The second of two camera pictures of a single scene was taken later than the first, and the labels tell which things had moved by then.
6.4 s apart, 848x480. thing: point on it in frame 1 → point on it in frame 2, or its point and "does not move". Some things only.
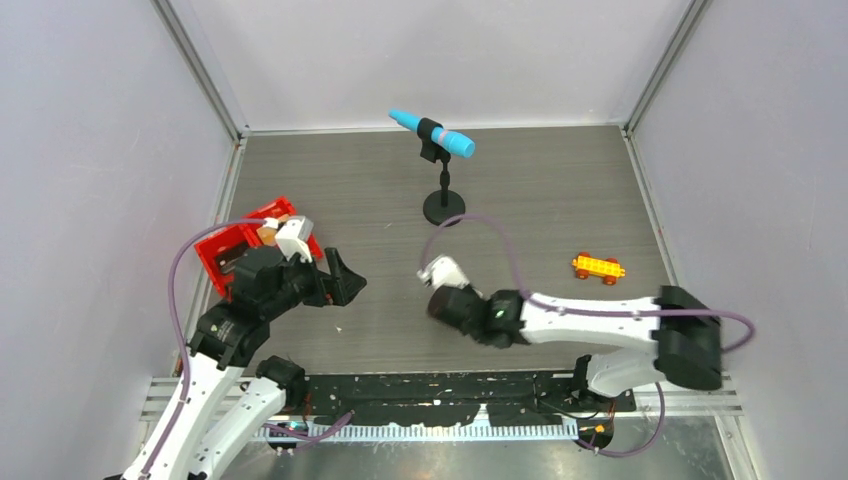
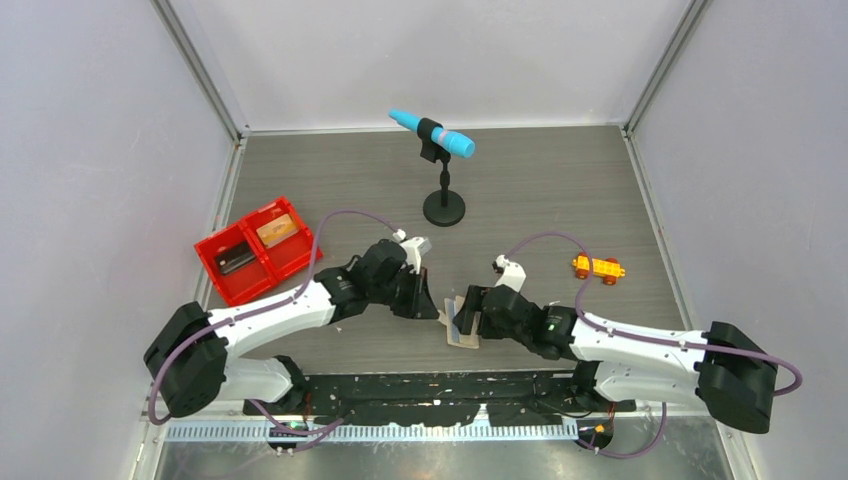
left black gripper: [337, 288] → [419, 304]
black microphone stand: [444, 207] does not move
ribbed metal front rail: [424, 432] does not move
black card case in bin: [227, 259] does not move
